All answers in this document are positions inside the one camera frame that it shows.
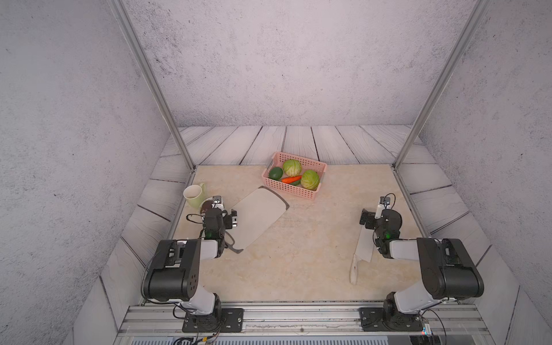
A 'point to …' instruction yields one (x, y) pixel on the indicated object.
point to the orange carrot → (291, 180)
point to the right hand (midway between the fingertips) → (377, 209)
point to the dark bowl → (206, 204)
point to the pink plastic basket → (278, 160)
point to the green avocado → (276, 173)
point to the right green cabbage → (310, 180)
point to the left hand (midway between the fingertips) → (223, 209)
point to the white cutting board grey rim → (256, 212)
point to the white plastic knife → (364, 251)
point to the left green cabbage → (292, 167)
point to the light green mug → (195, 194)
